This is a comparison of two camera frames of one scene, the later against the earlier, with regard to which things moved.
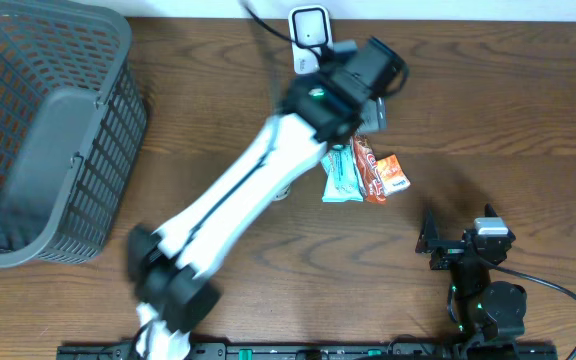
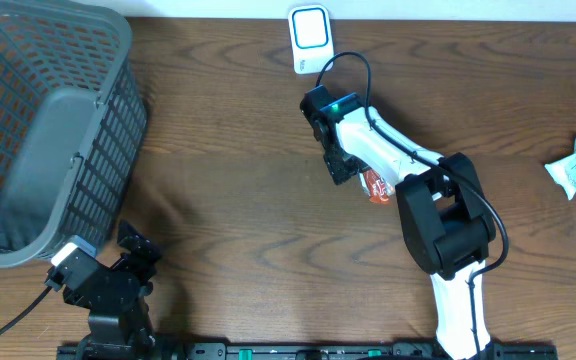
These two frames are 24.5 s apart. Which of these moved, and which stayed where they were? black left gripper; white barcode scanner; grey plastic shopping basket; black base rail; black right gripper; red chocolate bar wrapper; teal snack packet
Moved: black left gripper; teal snack packet; black right gripper
Stayed: white barcode scanner; grey plastic shopping basket; red chocolate bar wrapper; black base rail
